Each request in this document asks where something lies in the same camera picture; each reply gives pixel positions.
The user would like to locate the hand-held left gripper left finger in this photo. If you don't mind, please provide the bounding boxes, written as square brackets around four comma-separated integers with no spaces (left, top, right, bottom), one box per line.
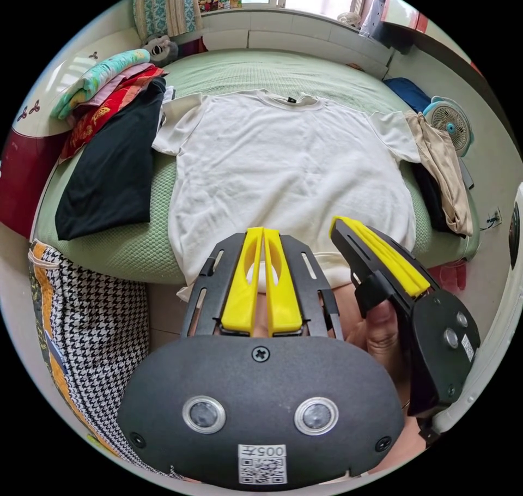
[222,227,264,336]

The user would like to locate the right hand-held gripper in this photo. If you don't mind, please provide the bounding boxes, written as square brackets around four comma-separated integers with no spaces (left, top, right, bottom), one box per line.
[330,216,482,418]

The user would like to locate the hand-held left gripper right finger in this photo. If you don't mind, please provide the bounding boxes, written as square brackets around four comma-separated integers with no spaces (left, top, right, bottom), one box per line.
[264,227,306,337]

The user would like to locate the colourful pile of clothes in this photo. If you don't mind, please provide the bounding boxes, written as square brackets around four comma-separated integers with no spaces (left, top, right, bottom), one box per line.
[50,49,177,242]

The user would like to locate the person's right hand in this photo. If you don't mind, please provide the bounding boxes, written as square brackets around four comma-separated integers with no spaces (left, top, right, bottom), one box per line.
[346,301,413,403]

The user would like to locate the houndstooth fabric bag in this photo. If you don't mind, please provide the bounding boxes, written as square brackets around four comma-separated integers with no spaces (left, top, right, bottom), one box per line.
[27,239,183,480]

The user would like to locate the teal patterned curtain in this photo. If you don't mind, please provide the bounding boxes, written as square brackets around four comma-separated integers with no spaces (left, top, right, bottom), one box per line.
[132,0,204,44]

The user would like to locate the bed with green quilt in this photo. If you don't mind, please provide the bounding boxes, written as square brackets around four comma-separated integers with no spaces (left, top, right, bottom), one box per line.
[34,49,482,287]

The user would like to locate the beige black pile of clothes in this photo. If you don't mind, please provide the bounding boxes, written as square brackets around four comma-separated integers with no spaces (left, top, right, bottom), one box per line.
[404,111,476,238]

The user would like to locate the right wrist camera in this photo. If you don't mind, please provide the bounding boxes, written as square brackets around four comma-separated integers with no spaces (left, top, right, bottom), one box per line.
[431,183,523,433]

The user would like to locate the blue bag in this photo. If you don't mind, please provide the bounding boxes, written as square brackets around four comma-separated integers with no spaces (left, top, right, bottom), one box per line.
[383,77,432,112]

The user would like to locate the grey plush toy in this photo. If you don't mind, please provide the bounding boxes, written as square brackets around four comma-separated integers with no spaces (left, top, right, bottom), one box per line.
[141,34,180,64]

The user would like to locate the white t-shirt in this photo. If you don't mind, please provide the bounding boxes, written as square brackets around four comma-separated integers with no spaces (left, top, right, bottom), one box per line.
[151,88,423,301]

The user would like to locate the teal table fan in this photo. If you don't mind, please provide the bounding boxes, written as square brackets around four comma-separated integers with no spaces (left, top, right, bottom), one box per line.
[422,95,476,158]

